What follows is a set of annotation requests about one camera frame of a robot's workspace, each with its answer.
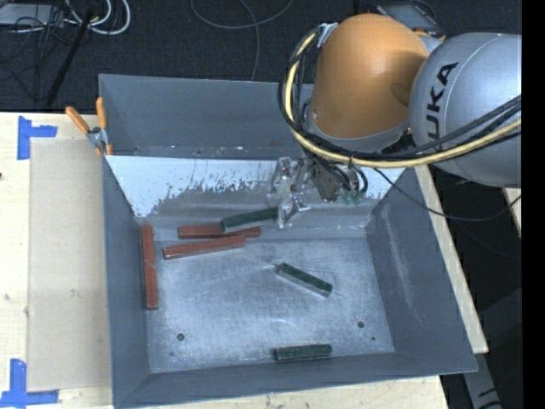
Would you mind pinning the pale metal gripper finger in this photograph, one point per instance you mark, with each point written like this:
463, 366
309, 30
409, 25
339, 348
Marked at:
279, 183
290, 213

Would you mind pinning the dark green block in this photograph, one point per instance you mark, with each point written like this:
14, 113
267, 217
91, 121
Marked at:
304, 279
302, 352
247, 220

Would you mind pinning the red-brown flat block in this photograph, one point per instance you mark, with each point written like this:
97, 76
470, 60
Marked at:
202, 246
198, 231
149, 271

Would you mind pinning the grey metal bin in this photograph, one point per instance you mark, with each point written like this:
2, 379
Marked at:
264, 305

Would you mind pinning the pale flat board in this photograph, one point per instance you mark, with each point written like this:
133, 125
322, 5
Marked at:
64, 249

